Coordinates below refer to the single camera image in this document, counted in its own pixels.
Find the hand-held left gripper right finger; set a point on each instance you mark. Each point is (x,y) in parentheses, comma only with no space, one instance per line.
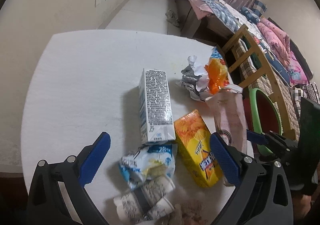
(225,162)

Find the white milk carton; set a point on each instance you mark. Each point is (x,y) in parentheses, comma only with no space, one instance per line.
(155,100)

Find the blue plaid pillow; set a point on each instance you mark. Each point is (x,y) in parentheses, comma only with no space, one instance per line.
(259,8)

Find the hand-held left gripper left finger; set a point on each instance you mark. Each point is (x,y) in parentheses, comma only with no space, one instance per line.
(96,160)

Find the navy patterned pillow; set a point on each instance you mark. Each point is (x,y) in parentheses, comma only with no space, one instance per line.
(248,13)

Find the pink cartoon pillow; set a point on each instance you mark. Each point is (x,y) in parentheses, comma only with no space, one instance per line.
(297,70)

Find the grey shoes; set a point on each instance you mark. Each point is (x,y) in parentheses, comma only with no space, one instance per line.
(172,17)

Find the blue cartoon blanket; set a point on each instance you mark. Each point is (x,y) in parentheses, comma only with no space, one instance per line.
(277,65)

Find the person's right hand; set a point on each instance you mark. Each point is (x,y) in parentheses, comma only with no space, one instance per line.
(302,207)

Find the pink duvet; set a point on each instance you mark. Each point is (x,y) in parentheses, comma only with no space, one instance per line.
(275,37)

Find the white floral sheet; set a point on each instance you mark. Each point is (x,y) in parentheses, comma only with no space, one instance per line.
(240,20)

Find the green rimmed red bin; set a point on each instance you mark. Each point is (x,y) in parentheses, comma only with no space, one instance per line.
(265,115)

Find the crushed grey patterned paper cup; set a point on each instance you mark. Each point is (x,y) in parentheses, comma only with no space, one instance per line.
(145,197)

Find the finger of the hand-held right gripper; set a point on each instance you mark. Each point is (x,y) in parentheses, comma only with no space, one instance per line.
(257,137)
(282,137)

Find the purple checkered pillow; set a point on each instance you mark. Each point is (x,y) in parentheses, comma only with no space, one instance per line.
(298,93)

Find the grey dotted pillow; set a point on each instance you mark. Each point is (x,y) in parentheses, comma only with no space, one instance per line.
(312,90)

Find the yellow drink carton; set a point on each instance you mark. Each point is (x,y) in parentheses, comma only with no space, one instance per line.
(195,150)

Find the orange snack bag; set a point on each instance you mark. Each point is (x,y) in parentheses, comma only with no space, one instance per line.
(217,75)

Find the dark bed headboard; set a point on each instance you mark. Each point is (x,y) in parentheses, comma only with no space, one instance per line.
(303,62)

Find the grey paper ball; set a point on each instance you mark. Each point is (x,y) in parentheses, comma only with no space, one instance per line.
(192,80)

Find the blue plaid bedsheet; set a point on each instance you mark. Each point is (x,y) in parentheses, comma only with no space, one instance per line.
(212,2)

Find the blue white plastic bag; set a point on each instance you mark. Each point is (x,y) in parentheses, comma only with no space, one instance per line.
(147,162)

